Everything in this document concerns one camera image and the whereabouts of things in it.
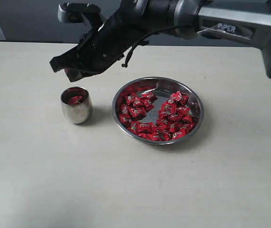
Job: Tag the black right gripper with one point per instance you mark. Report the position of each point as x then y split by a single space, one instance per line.
118 33

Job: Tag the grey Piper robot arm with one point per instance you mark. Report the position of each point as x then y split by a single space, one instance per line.
247 23

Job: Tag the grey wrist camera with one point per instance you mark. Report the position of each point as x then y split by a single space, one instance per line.
79 13

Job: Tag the stainless steel plate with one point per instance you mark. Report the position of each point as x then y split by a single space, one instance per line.
149 111

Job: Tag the red candy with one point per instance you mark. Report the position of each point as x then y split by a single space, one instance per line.
75 100
159 136
178 98
125 110
179 134

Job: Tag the stainless steel cup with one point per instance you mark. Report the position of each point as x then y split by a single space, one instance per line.
76 114

